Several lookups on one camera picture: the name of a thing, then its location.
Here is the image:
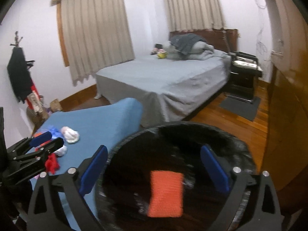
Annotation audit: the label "orange mesh sponge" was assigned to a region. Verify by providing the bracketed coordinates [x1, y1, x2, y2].
[31, 131, 52, 150]
[147, 171, 184, 218]

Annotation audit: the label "red cloth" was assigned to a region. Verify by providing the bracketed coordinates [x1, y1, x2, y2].
[45, 153, 59, 175]

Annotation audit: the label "small white tissue wad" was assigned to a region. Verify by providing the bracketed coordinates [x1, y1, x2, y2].
[53, 146, 67, 157]

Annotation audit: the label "white tissue ball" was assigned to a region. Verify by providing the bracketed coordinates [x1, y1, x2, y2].
[61, 126, 80, 144]

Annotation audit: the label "blue plastic bag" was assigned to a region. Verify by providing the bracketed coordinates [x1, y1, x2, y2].
[46, 126, 63, 139]

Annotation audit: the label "black lined trash bin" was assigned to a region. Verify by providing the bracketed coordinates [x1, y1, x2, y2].
[95, 121, 256, 230]

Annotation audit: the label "checkered basket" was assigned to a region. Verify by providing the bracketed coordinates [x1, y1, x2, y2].
[26, 95, 49, 127]

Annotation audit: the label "brown paper bag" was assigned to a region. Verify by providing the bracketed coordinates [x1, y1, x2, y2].
[50, 99, 63, 113]

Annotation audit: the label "red hanging garment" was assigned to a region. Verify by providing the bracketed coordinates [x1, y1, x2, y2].
[26, 84, 42, 113]

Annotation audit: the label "wooden wardrobe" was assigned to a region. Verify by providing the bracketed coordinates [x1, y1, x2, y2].
[261, 0, 307, 212]

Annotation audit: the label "black hanging jacket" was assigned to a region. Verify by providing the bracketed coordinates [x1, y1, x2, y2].
[7, 47, 32, 103]

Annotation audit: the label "blue table cloth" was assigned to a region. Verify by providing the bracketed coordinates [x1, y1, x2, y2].
[32, 98, 142, 230]

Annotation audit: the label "wooden coat rack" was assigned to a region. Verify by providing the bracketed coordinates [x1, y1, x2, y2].
[10, 30, 50, 126]

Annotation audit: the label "grey floor mat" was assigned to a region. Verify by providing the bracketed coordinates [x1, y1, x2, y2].
[219, 96, 261, 121]

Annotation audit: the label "bed with grey sheet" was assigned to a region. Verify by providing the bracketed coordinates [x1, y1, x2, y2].
[95, 50, 231, 127]

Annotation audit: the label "left beige curtain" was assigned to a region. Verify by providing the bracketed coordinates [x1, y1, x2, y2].
[60, 0, 135, 85]

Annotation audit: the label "beige curtain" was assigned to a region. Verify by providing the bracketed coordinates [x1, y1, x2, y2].
[60, 0, 135, 85]
[164, 0, 225, 32]

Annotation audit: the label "black bedside chair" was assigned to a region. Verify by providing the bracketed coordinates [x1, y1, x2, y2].
[225, 52, 263, 103]

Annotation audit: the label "yellow plush toy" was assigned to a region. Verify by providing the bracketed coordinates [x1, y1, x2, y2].
[157, 49, 168, 59]

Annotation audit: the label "grey pillow pile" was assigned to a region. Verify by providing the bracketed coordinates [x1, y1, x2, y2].
[163, 41, 228, 60]

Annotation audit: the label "wooden headboard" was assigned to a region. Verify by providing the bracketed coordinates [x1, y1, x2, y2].
[169, 29, 238, 53]

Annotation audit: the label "dark grey folded blanket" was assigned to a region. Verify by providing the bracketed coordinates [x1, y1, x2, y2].
[170, 33, 206, 55]

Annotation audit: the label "right beige curtain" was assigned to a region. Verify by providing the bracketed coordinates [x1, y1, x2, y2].
[164, 0, 225, 32]

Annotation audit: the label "hanging wall cables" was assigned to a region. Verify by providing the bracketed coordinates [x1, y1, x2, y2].
[250, 0, 269, 61]

